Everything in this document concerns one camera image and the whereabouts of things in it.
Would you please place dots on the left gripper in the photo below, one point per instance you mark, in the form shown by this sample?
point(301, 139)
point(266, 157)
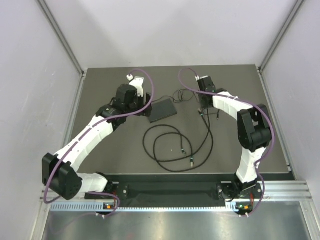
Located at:
point(141, 99)

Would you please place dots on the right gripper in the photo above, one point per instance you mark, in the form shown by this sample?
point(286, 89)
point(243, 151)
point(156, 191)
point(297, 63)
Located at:
point(204, 105)

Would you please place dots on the dark grey network switch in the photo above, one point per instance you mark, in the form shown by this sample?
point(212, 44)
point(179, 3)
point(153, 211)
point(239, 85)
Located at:
point(162, 110)

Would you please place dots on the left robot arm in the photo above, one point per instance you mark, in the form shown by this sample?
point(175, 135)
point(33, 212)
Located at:
point(60, 170)

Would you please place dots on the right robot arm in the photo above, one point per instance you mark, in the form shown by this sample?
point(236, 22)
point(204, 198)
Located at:
point(253, 130)

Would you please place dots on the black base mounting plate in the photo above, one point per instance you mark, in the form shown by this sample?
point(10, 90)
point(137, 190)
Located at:
point(178, 194)

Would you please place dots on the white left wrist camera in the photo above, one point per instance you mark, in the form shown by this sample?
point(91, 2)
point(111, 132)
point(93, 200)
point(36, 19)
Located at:
point(137, 82)

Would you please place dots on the slotted grey cable duct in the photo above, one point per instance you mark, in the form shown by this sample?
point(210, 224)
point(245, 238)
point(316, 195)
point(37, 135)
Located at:
point(109, 207)

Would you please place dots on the aluminium front frame rail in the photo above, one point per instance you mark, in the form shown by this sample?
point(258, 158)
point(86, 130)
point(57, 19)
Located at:
point(274, 190)

